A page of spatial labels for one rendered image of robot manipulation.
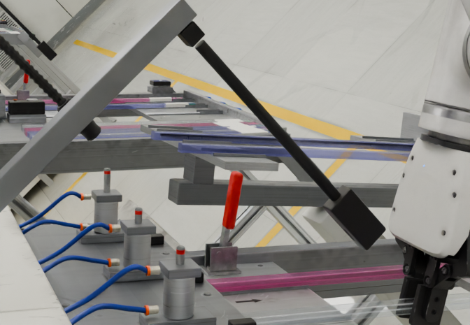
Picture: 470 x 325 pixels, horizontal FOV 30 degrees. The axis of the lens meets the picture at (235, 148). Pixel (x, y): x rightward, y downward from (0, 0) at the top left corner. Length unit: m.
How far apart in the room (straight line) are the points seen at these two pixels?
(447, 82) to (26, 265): 0.39
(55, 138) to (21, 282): 0.15
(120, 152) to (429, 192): 0.98
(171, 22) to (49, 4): 7.85
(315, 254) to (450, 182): 0.26
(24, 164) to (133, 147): 1.19
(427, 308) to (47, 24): 7.68
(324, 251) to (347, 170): 2.07
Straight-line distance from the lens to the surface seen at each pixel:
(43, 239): 0.83
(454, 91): 0.80
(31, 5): 8.36
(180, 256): 0.61
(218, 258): 0.93
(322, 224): 1.27
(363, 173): 3.00
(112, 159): 1.71
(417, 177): 0.84
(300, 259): 1.00
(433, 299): 0.84
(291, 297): 0.88
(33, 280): 0.66
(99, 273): 0.73
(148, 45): 0.54
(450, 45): 0.81
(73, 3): 8.43
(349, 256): 1.03
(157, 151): 1.73
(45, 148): 0.53
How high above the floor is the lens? 1.47
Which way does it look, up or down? 23 degrees down
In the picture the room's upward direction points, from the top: 43 degrees counter-clockwise
